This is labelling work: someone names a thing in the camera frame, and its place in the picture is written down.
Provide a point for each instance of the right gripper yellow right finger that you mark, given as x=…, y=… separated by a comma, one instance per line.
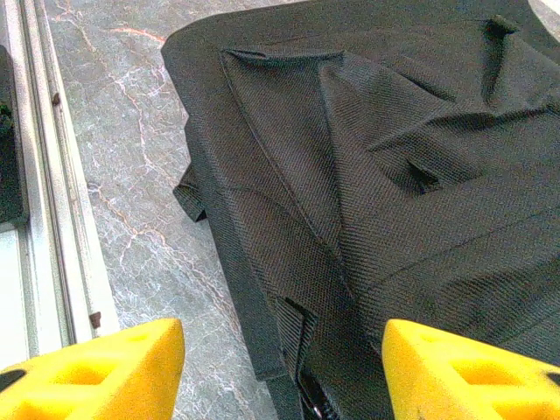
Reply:
x=472, y=385

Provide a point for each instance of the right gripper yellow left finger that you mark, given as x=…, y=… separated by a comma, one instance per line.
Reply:
x=96, y=380

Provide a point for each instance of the aluminium base frame rail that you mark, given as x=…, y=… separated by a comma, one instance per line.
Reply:
x=48, y=175

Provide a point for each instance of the black backpack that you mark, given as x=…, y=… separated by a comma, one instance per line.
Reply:
x=372, y=175

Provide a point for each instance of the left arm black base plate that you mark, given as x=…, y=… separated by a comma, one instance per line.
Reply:
x=11, y=166

